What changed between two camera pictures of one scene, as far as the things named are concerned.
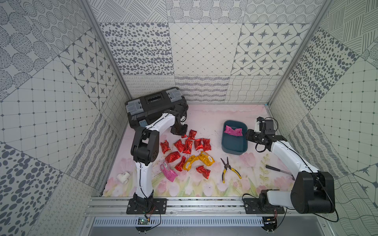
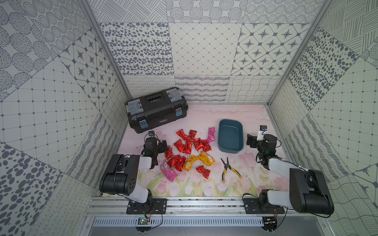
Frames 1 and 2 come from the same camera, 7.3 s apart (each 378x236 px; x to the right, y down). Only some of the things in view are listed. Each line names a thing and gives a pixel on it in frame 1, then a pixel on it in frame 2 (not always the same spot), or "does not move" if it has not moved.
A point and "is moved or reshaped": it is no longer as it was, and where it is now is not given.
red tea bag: x=179 y=145 does not move
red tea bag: x=165 y=146 is moved or reshaped
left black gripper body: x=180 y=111 to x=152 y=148
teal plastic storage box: x=234 y=138 is moved or reshaped
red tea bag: x=188 y=146 does not move
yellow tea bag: x=188 y=163 does not move
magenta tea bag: x=233 y=131 to x=211 y=131
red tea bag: x=192 y=134 does not move
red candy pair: x=206 y=144 does not move
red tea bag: x=198 y=144 does not move
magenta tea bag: x=170 y=174 does not move
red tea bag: x=205 y=172 does not move
